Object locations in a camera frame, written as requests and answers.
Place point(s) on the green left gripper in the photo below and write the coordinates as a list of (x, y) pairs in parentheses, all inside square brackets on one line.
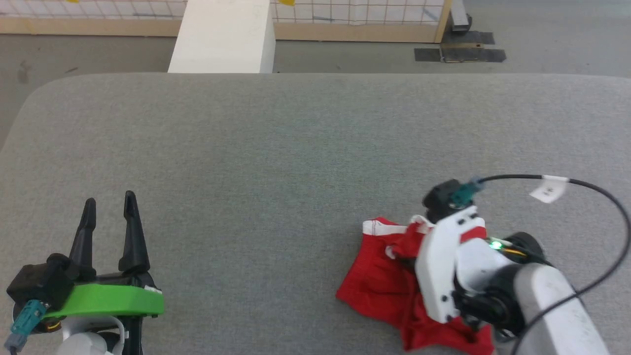
[(108, 301)]

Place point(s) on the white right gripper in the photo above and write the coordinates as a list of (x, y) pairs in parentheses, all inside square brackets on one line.
[(436, 276)]

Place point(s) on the red shorts with white stripes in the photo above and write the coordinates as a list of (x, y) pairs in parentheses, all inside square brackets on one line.
[(379, 286)]

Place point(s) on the grey fabric sofa cushion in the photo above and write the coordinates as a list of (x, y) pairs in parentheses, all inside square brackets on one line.
[(271, 172)]

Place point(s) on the black floor plate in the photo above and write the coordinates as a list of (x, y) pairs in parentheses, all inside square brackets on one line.
[(468, 38), (458, 54)]

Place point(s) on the white rectangular box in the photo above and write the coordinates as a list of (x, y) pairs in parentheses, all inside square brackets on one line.
[(222, 39)]

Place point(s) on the grey metal partition foot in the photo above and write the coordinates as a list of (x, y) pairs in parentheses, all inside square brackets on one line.
[(459, 15)]

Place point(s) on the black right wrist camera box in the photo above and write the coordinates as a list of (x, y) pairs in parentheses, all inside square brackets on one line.
[(441, 199)]

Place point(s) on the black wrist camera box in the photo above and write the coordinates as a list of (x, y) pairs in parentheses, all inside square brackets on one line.
[(441, 199), (42, 283)]

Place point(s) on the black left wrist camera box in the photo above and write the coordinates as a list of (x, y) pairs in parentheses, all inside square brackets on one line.
[(42, 283)]

